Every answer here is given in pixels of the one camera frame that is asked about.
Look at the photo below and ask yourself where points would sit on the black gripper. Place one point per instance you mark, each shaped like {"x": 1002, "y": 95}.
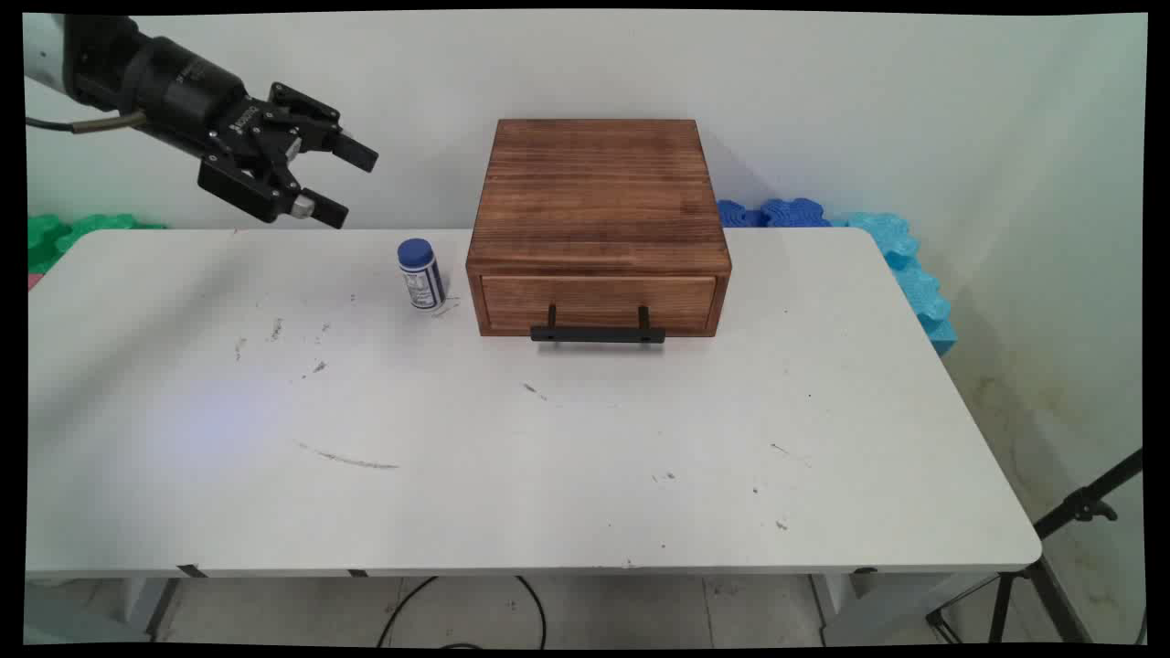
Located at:
{"x": 187, "y": 91}

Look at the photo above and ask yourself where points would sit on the blue capped white bottle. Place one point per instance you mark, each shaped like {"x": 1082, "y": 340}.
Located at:
{"x": 421, "y": 279}

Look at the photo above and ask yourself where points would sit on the green foam mat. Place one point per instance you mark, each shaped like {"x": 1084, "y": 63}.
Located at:
{"x": 64, "y": 236}

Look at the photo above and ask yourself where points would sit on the brown wooden drawer cabinet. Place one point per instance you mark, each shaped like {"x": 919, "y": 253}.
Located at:
{"x": 596, "y": 192}

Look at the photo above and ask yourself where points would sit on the grey table leg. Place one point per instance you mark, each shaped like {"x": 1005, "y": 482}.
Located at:
{"x": 836, "y": 605}
{"x": 163, "y": 605}

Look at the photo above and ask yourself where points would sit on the dark blue foam mat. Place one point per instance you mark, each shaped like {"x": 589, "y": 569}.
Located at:
{"x": 777, "y": 214}

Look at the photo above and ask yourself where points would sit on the light blue foam mat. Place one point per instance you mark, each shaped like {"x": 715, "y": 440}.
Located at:
{"x": 919, "y": 283}

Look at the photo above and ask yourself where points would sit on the black tripod stand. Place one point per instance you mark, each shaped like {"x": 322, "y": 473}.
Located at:
{"x": 1051, "y": 539}

